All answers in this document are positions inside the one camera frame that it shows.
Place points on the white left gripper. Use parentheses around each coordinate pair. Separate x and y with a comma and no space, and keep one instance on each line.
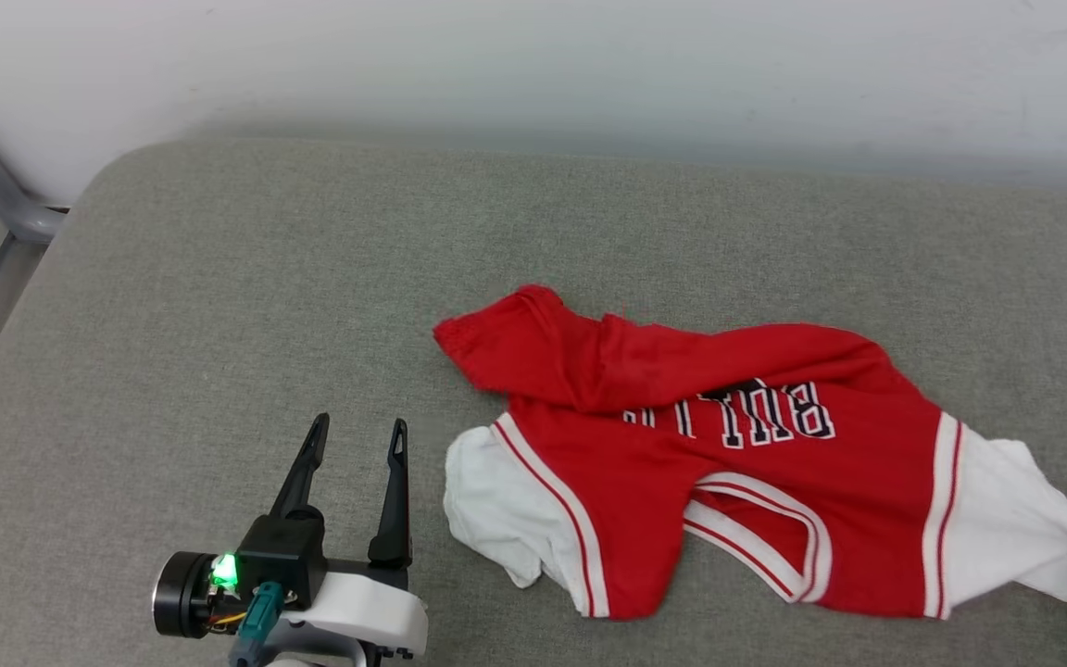
(367,616)

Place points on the grey fabric sofa cushion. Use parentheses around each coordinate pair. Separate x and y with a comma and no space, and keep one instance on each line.
(265,306)

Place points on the red and white basketball jersey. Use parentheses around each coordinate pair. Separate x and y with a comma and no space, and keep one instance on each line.
(728,482)

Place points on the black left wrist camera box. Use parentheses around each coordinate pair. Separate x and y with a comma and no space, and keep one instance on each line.
(283,556)

